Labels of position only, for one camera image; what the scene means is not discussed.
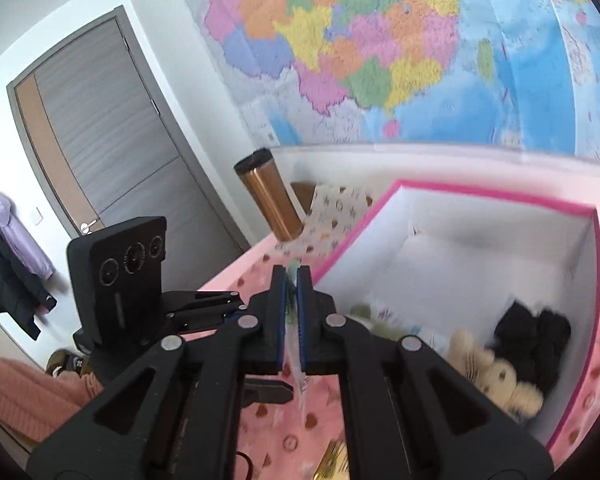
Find pink sleeved left forearm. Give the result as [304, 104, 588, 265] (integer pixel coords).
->
[0, 358, 104, 443]

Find brown wooden headboard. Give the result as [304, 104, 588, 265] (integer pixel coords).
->
[291, 181, 316, 220]

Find beige teddy bear plush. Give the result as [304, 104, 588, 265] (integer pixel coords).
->
[446, 330, 544, 422]

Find purple hanging garment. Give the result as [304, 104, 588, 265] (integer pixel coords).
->
[0, 193, 55, 281]

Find yellow tissue pack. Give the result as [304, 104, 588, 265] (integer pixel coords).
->
[313, 440, 350, 480]

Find grey wooden door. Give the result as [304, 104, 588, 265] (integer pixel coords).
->
[7, 6, 249, 264]

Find red white sachet pack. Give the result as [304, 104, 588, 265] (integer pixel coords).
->
[285, 259, 309, 417]

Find green frog plush toy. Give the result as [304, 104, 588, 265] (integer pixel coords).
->
[348, 304, 410, 341]

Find pink cardboard box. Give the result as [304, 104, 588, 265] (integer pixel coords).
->
[314, 180, 600, 453]

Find copper thermos tumbler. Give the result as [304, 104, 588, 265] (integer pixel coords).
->
[234, 148, 303, 242]

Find black fabric scrunchie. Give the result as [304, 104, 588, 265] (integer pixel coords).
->
[491, 300, 571, 396]

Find dark hanging jacket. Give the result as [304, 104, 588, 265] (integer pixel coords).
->
[0, 233, 57, 340]

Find colourful wall map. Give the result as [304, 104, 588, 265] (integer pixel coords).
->
[184, 0, 600, 162]

